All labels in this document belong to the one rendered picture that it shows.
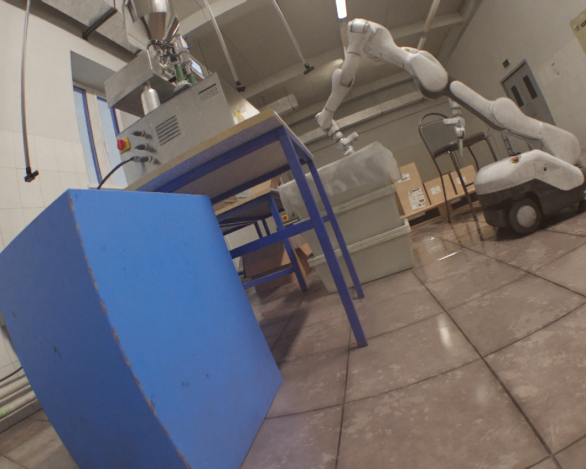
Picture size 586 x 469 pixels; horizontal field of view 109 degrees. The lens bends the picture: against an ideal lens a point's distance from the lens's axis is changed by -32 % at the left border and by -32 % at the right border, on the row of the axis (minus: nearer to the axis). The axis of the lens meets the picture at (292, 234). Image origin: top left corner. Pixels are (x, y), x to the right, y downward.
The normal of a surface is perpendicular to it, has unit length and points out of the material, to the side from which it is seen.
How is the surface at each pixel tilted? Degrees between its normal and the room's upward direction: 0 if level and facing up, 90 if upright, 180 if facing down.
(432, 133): 77
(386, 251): 96
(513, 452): 0
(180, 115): 90
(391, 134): 90
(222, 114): 90
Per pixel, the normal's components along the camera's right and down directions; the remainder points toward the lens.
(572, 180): -0.37, 0.15
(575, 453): -0.37, -0.93
